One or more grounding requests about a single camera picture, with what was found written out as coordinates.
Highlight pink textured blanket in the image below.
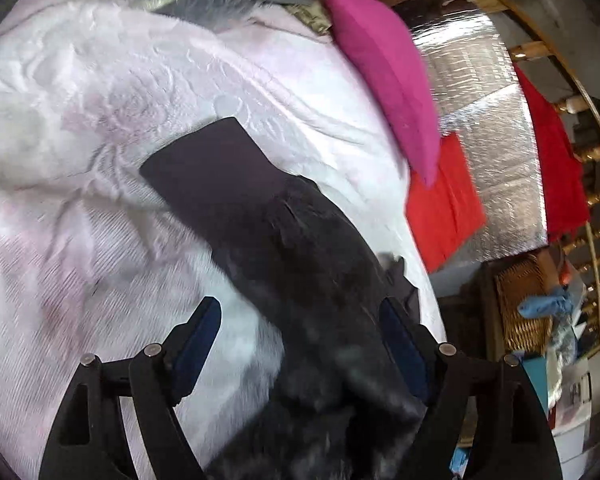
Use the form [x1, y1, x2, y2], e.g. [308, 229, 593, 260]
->
[0, 0, 448, 480]

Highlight wicker basket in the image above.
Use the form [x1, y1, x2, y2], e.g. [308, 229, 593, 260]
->
[495, 255, 556, 351]

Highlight hanging red cloth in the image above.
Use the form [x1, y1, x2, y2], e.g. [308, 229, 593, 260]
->
[512, 62, 592, 243]

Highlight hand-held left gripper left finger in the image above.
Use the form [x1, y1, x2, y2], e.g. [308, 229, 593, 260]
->
[39, 296, 223, 480]

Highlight wooden spindle railing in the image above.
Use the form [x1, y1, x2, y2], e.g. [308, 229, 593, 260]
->
[380, 0, 600, 361]

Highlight magenta pillow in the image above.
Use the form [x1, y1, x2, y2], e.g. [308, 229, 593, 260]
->
[322, 0, 441, 188]

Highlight blue cloth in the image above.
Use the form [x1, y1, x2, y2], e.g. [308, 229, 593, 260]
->
[517, 292, 576, 318]

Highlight folded red cloth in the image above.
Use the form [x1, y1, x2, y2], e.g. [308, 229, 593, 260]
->
[405, 132, 487, 273]

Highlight silver foil panel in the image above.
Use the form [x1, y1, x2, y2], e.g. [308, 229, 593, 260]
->
[410, 7, 551, 266]

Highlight teal box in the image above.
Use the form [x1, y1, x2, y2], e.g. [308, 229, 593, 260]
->
[522, 355, 551, 411]

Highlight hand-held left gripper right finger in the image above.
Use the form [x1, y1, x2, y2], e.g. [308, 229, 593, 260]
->
[377, 296, 563, 480]

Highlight black faded jeans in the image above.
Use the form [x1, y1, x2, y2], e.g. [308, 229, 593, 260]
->
[139, 116, 433, 480]

